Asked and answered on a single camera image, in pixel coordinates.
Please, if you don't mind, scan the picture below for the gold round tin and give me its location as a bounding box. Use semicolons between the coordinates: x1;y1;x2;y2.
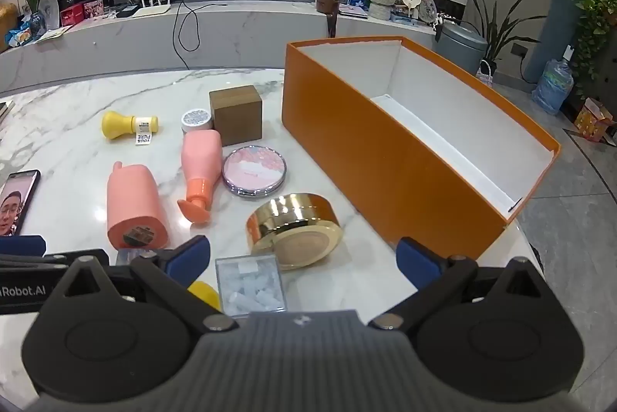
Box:
246;193;344;271

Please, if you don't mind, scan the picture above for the clear plastic box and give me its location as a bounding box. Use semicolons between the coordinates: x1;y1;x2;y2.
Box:
214;255;288;314

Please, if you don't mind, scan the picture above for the yellow tape measure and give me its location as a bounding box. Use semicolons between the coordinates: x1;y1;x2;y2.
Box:
188;282;223;311

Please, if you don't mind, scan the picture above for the yellow bottle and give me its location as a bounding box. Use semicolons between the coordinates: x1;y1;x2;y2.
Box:
101;110;160;148

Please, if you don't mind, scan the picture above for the brown cardboard cube box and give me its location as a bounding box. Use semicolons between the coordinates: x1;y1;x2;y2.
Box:
209;85;263;148

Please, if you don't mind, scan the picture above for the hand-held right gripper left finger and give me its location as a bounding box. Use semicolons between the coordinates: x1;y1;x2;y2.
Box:
57;236;239;332

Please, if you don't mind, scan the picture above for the pink cylinder container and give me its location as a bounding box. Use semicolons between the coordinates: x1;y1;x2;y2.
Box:
106;161;172;250

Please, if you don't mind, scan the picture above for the red gift box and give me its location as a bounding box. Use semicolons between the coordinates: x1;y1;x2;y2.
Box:
60;4;85;27

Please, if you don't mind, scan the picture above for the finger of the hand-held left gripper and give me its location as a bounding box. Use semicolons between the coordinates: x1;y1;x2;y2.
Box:
0;248;111;269
0;235;47;257

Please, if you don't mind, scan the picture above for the black smartphone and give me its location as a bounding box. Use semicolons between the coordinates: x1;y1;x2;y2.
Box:
0;170;42;238

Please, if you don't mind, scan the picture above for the small grey jar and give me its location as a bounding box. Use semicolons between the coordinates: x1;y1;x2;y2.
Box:
180;108;214;134

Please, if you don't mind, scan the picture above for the round pink compact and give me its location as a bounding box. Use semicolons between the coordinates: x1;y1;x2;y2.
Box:
222;145;289;199

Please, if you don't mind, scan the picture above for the grey pedal trash can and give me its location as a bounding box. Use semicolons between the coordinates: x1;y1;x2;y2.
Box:
436;22;490;76

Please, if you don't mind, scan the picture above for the black cable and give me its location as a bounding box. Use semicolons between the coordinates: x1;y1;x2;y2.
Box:
174;0;227;71

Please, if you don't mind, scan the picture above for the paper sheet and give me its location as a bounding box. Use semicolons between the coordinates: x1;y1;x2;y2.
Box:
34;25;68;44

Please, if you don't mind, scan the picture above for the marble television console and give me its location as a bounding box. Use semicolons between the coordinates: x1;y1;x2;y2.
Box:
0;0;439;95

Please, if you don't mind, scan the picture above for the green leafy vine plant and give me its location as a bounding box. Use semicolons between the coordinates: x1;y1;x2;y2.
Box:
569;0;617;99

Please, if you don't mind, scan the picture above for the orange cardboard carton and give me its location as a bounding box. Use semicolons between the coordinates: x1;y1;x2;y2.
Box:
573;98;615;143

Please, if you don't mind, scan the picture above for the blue water jug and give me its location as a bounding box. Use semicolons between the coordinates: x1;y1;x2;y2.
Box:
531;58;574;116

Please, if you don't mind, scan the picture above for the long-leaf potted plant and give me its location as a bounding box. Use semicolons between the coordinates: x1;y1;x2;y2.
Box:
460;0;541;66

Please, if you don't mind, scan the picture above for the blue snack bag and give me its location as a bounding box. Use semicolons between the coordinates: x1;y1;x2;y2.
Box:
5;27;34;47

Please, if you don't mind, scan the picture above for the orange cardboard box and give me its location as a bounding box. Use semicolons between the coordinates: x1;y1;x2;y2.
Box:
282;36;562;261

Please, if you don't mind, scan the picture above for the pink pump bottle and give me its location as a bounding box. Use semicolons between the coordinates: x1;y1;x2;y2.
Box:
177;130;223;225

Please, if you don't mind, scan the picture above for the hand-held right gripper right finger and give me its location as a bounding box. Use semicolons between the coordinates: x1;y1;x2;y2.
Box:
369;237;551;331

